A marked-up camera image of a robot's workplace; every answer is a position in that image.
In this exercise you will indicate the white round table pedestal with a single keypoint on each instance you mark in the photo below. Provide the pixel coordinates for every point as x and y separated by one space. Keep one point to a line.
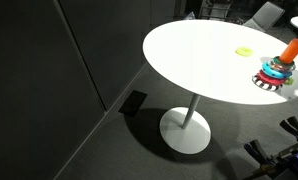
185 130

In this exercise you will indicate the grey chair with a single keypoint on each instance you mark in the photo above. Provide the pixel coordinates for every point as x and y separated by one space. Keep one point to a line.
265 17

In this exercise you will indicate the black clamp tools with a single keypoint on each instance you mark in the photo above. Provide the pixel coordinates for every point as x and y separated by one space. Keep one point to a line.
283 165

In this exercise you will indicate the black floor plate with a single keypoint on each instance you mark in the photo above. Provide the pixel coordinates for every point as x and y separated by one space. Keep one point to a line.
133 103

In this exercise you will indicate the orange stacker post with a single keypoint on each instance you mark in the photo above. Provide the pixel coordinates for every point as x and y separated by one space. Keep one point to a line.
290 52

